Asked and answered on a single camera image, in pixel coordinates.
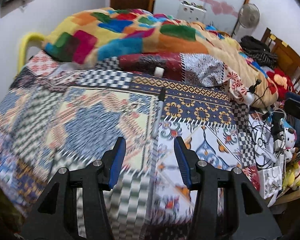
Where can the red plush toy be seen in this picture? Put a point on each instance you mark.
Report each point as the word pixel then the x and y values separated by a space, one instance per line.
pixel 282 82

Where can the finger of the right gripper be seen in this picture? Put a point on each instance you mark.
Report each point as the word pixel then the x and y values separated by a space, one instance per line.
pixel 293 96
pixel 292 107

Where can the yellow plush toy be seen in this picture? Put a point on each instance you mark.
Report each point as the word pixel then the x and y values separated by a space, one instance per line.
pixel 293 177

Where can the white pump bottle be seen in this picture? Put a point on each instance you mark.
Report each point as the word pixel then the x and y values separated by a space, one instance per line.
pixel 251 92

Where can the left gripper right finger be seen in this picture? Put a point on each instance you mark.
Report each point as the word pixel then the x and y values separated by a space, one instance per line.
pixel 187 160

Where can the patterned patchwork bed cover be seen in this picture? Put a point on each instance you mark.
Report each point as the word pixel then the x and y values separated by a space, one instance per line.
pixel 61 115

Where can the white standing fan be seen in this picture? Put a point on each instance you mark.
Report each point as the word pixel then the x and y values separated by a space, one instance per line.
pixel 248 17

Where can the colourful patchwork fleece blanket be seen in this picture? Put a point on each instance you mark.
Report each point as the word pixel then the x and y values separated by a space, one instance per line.
pixel 94 35

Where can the white sliding wardrobe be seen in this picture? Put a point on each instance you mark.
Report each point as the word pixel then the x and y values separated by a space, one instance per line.
pixel 205 2

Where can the white bottle cap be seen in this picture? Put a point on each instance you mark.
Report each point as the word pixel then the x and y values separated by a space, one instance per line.
pixel 159 72

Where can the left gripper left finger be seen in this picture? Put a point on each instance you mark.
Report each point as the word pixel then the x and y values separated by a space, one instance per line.
pixel 112 164

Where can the white small cabinet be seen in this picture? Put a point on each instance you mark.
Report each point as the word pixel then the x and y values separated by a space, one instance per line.
pixel 190 12

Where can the white kitty plush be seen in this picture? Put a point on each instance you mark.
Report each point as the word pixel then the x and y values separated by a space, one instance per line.
pixel 289 148

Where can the wooden headboard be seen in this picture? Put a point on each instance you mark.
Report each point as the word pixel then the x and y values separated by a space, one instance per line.
pixel 287 59

